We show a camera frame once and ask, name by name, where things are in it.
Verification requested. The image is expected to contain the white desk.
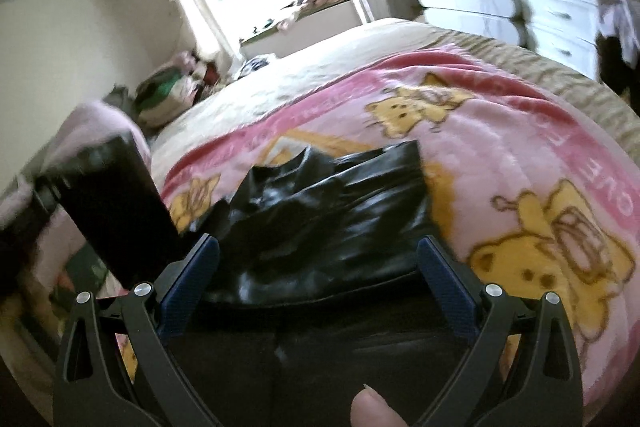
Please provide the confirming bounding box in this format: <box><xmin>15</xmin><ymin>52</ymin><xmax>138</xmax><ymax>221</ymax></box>
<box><xmin>387</xmin><ymin>0</ymin><xmax>532</xmax><ymax>48</ymax></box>

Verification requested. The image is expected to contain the black leather garment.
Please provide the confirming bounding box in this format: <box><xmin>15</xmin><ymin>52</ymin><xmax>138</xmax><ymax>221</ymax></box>
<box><xmin>177</xmin><ymin>141</ymin><xmax>481</xmax><ymax>427</ymax></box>

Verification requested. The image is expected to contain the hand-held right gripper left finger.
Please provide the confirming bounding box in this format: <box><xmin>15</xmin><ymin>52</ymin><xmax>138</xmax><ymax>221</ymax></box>
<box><xmin>52</xmin><ymin>233</ymin><xmax>226</xmax><ymax>427</ymax></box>

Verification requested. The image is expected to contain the pile of green white clothes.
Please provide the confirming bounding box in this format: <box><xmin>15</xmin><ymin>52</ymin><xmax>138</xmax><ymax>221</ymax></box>
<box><xmin>134</xmin><ymin>51</ymin><xmax>238</xmax><ymax>128</ymax></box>

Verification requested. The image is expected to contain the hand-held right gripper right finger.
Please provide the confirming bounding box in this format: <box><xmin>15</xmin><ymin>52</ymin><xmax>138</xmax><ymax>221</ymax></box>
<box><xmin>416</xmin><ymin>234</ymin><xmax>583</xmax><ymax>427</ymax></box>

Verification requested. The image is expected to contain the pile of clothes on floor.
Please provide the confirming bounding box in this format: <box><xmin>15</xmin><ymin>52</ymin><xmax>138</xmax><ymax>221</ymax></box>
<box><xmin>594</xmin><ymin>0</ymin><xmax>640</xmax><ymax>94</ymax></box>

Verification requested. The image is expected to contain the bed with beige bedspread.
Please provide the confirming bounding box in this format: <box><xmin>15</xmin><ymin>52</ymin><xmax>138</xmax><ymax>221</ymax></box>
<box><xmin>147</xmin><ymin>17</ymin><xmax>640</xmax><ymax>158</ymax></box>

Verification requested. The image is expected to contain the pink printed blanket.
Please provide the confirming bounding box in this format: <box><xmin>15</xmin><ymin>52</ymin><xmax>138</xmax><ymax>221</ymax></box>
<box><xmin>112</xmin><ymin>41</ymin><xmax>637</xmax><ymax>408</ymax></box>

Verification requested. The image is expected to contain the white dresser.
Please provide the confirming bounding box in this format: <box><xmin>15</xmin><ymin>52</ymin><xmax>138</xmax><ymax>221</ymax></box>
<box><xmin>515</xmin><ymin>0</ymin><xmax>608</xmax><ymax>80</ymax></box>

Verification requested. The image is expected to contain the person's right hand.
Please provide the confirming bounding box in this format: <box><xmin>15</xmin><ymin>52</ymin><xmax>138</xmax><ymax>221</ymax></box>
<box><xmin>350</xmin><ymin>399</ymin><xmax>417</xmax><ymax>427</ymax></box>

